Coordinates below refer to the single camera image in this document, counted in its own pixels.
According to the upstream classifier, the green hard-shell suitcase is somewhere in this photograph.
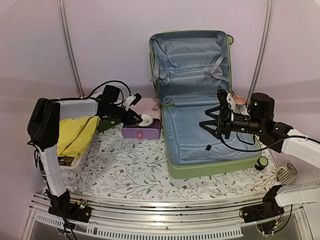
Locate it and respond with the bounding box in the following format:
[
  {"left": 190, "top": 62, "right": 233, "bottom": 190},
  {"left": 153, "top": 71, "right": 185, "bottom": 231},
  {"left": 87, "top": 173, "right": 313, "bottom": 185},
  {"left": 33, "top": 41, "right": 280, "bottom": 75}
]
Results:
[{"left": 149, "top": 30, "right": 262, "bottom": 179}]

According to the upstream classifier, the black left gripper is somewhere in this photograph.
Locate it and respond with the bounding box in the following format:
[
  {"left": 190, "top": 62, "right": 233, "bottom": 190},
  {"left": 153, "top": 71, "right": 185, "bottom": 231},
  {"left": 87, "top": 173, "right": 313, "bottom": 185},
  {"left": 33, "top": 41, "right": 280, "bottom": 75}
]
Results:
[{"left": 105, "top": 103, "right": 143, "bottom": 125}]

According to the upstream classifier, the yellow garment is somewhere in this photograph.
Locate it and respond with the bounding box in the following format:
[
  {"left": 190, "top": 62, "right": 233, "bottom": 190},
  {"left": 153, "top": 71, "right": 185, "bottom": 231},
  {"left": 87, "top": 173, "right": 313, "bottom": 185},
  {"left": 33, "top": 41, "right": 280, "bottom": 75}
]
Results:
[{"left": 57, "top": 116, "right": 100, "bottom": 159}]

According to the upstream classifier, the white green drawer box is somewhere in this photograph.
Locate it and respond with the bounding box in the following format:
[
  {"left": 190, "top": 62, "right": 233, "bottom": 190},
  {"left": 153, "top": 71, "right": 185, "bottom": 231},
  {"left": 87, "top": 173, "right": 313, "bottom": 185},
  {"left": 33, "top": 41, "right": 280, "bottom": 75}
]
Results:
[{"left": 96, "top": 119, "right": 114, "bottom": 133}]

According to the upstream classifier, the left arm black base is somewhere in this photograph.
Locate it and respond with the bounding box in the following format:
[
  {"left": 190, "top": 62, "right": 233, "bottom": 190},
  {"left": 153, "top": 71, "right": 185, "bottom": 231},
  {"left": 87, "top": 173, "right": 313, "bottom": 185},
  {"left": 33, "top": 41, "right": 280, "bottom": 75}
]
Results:
[{"left": 48, "top": 190, "right": 93, "bottom": 223}]

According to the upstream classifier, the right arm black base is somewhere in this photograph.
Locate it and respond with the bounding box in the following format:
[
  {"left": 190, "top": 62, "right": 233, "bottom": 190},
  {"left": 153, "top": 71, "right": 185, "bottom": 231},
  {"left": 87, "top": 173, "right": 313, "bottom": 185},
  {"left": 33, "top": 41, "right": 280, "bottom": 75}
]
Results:
[{"left": 239, "top": 185, "right": 285, "bottom": 223}]

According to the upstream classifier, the purple drawer box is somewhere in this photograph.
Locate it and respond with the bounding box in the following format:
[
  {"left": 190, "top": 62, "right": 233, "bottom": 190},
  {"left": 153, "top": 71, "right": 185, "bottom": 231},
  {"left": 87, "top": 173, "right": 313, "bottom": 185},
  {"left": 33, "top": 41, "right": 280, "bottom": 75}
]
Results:
[{"left": 121, "top": 98, "right": 162, "bottom": 140}]

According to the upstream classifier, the floral white table mat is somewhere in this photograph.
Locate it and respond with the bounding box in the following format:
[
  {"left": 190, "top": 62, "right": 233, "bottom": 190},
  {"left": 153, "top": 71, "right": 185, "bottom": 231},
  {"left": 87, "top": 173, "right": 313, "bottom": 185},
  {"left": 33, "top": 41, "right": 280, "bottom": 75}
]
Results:
[{"left": 61, "top": 125, "right": 277, "bottom": 202}]

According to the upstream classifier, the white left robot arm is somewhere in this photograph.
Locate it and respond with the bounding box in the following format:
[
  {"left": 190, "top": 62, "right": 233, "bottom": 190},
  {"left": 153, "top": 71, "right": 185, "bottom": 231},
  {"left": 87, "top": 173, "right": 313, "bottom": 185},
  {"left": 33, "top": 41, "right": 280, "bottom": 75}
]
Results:
[{"left": 27, "top": 83, "right": 142, "bottom": 198}]

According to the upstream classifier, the white perforated plastic basket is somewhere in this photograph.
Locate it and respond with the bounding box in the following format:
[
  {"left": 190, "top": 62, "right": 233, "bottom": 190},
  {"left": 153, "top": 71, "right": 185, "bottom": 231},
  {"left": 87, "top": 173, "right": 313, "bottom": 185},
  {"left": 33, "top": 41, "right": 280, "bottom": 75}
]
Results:
[{"left": 55, "top": 114, "right": 100, "bottom": 173}]

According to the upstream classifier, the cream round bottle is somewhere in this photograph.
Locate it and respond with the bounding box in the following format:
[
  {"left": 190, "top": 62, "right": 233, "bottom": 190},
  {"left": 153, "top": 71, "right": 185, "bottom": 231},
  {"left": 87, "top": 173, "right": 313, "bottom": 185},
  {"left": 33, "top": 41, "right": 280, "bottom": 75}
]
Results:
[{"left": 139, "top": 114, "right": 154, "bottom": 127}]

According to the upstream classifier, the white ribbed round object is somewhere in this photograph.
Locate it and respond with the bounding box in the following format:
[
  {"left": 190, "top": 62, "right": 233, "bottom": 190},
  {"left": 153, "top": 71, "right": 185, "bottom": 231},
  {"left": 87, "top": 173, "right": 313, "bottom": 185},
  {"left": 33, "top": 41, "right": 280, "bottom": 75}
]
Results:
[{"left": 276, "top": 162, "right": 298, "bottom": 185}]

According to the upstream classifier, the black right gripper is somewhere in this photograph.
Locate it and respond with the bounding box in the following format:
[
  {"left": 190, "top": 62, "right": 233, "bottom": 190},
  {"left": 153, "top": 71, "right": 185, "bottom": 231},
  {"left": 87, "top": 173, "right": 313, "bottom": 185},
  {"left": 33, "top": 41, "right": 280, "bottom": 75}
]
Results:
[{"left": 200, "top": 104, "right": 265, "bottom": 139}]

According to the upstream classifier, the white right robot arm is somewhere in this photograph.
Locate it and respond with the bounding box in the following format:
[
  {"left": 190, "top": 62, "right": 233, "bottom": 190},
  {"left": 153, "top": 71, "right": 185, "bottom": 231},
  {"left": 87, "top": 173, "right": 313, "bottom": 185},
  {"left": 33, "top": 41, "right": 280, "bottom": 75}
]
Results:
[{"left": 199, "top": 89, "right": 320, "bottom": 169}]

